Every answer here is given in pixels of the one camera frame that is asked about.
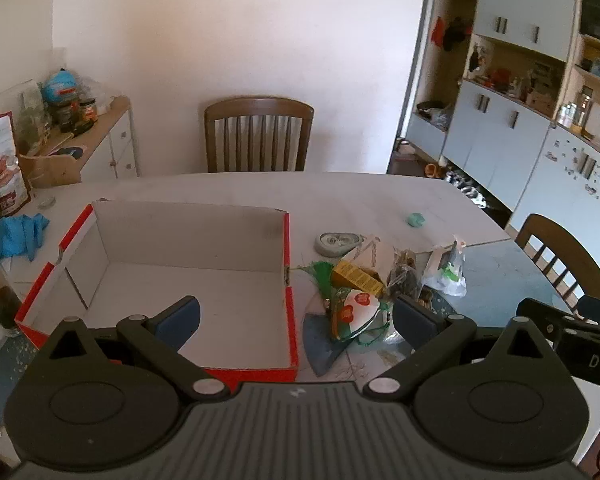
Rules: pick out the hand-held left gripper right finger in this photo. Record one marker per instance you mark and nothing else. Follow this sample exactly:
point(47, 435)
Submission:
point(412, 322)

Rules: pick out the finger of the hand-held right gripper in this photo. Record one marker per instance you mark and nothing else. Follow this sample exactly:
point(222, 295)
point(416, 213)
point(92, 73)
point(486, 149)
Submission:
point(542, 312)

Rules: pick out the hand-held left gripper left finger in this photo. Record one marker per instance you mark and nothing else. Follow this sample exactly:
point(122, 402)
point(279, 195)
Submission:
point(180, 317)

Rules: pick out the flower-printed cloth toy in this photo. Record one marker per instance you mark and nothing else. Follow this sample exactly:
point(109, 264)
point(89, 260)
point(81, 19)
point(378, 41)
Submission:
point(355, 310)

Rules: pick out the yellow carton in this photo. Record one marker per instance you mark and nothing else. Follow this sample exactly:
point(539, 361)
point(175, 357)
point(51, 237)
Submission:
point(357, 277)

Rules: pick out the red cardboard box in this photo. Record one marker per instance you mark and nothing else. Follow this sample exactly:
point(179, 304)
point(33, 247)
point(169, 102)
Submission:
point(180, 240)

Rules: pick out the green tassel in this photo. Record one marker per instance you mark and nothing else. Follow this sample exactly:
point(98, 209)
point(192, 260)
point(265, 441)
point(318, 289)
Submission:
point(322, 272)

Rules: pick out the wooden slat-back chair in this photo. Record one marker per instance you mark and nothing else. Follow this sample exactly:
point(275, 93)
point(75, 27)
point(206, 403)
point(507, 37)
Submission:
point(570, 245)
point(257, 106)

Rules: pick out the printed paper bag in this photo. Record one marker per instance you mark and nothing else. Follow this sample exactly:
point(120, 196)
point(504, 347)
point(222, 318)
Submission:
point(375, 255)

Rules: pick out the small teal ball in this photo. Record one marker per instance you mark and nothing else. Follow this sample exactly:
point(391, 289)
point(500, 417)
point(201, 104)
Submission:
point(416, 220)

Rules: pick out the grey oval tape dispenser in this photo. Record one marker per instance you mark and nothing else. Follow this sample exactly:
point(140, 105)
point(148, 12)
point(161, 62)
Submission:
point(336, 244)

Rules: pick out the white refrigerator with magnets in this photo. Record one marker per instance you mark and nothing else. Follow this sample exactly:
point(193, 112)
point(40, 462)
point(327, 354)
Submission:
point(570, 185)

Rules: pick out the row of shoes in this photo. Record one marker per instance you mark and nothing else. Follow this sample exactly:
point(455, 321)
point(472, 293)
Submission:
point(472, 191)

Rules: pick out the white sideboard with wooden top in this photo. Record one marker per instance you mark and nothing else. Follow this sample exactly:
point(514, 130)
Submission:
point(115, 145)

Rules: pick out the light wooden box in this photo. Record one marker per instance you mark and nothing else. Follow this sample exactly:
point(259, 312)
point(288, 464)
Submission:
point(50, 167)

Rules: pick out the dark jar with orange label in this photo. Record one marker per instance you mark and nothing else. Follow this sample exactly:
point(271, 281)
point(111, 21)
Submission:
point(88, 111)

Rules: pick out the red snack bag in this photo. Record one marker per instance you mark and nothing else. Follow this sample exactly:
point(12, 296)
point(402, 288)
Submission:
point(2, 160)

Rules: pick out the crumpled clear plastic bag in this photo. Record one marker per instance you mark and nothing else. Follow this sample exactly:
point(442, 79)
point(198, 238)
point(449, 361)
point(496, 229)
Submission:
point(97, 91)

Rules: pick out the clear bag of greens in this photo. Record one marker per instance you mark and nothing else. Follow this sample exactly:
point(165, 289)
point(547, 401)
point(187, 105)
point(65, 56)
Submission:
point(30, 120)

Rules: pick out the black hanging bag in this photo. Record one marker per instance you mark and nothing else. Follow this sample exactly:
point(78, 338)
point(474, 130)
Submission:
point(455, 34)

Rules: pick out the red hanging cloth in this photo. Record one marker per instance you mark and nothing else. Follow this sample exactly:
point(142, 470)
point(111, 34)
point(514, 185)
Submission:
point(438, 31)

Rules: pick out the grey wall cabinet unit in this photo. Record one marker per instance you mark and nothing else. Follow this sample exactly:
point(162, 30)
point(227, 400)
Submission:
point(500, 130)

